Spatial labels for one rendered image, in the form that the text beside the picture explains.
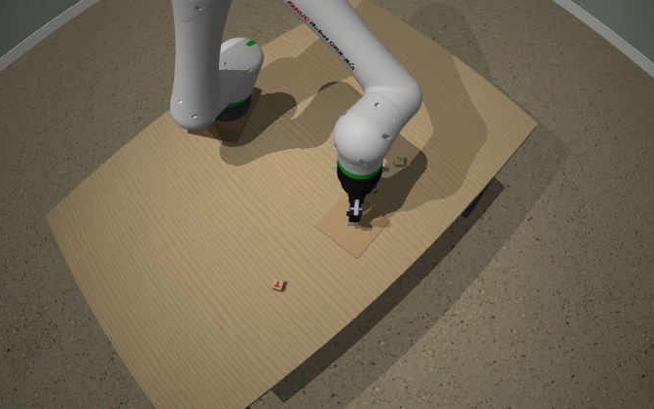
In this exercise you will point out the tan flat mat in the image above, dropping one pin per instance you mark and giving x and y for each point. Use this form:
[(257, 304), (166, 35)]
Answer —
[(354, 239)]

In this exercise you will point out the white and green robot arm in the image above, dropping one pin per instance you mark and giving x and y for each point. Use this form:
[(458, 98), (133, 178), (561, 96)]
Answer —
[(392, 96)]

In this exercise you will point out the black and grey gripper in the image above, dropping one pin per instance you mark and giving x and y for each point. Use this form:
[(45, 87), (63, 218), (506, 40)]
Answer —
[(355, 199)]

